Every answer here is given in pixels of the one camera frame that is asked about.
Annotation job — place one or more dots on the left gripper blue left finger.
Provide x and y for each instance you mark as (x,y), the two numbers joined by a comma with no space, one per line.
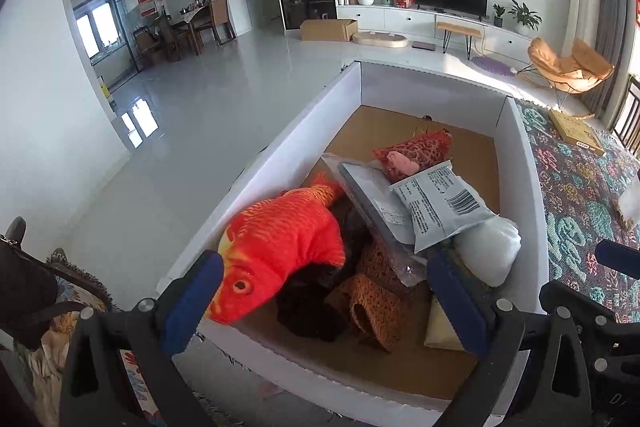
(96,389)

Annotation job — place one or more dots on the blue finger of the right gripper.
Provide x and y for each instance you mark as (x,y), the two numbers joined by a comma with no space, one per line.
(619,257)

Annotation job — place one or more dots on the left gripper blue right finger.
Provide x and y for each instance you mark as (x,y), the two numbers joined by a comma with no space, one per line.
(554,387)

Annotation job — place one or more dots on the cream cloth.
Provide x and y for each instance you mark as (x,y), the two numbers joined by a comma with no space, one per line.
(439,332)

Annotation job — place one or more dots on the white towel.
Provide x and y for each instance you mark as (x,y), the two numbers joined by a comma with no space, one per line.
(488,250)

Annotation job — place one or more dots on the brown knitted scarf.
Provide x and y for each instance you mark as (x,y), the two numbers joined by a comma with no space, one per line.
(373,302)

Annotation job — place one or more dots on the white barcode mailer pouch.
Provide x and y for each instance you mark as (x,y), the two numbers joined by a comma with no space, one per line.
(441,205)

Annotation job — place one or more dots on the clear zip bag with document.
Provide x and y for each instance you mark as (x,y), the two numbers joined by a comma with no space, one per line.
(389,221)

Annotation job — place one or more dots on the black fuzzy cloth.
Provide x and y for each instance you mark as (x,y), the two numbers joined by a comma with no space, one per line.
(301,302)

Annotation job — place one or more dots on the red mesh gift pouch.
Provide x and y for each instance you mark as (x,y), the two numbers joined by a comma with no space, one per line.
(423,151)

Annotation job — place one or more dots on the orange plush fish toy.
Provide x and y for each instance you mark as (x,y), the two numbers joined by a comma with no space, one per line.
(270,240)

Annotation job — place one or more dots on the clear jar with black lid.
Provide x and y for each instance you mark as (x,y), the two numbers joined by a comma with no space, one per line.
(628,205)

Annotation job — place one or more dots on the patterned woven tablecloth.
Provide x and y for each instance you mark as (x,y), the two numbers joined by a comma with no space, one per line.
(579,189)

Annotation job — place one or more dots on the wooden railing bench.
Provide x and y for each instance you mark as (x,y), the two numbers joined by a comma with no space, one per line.
(627,124)

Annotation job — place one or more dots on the flat yellow cardboard box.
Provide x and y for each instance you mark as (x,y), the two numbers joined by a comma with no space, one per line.
(576,132)

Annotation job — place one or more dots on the orange lounge chair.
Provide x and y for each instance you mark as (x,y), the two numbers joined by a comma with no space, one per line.
(577,73)

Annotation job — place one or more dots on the white tv console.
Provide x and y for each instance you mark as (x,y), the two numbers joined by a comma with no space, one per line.
(426,26)

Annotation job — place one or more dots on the green potted plant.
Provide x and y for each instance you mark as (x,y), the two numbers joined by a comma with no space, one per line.
(527,21)

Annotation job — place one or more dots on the small wooden bench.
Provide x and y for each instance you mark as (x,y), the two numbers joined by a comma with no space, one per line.
(470,34)

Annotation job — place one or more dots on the brown cardboard box on floor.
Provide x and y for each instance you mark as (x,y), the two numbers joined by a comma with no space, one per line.
(328,30)

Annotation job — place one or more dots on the dining chair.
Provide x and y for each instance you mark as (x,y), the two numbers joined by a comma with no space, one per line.
(215,16)

